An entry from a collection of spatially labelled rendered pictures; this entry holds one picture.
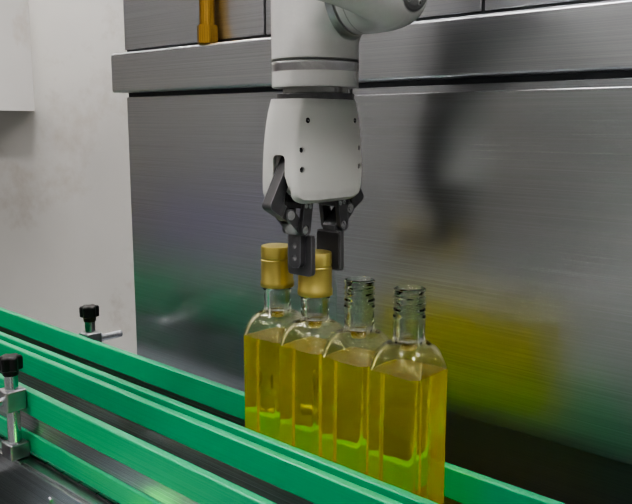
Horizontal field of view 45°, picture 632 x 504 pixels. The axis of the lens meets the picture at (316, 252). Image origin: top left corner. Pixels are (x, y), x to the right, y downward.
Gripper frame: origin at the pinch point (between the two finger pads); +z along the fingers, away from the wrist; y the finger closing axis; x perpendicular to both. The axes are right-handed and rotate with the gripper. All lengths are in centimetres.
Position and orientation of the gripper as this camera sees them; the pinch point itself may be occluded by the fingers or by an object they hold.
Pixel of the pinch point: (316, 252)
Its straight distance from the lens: 77.1
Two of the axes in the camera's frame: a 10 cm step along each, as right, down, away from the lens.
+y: -6.8, 1.2, -7.2
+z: 0.0, 9.9, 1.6
